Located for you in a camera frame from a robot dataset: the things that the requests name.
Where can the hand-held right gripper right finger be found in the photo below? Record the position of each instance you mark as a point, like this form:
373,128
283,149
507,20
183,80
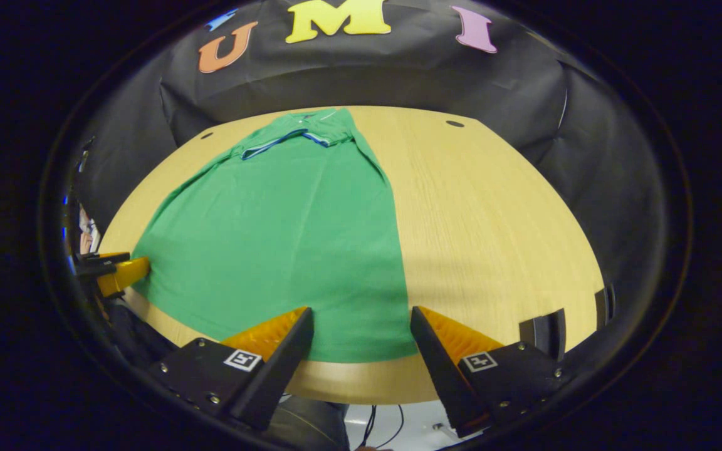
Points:
439,376

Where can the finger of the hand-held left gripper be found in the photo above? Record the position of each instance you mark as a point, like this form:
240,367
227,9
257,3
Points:
123,272

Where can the black backdrop cloth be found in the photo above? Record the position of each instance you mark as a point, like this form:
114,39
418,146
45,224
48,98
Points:
398,75

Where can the green polo T-shirt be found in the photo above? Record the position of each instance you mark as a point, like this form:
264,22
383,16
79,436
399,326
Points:
286,250

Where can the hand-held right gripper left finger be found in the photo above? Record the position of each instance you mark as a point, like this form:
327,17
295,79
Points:
276,369

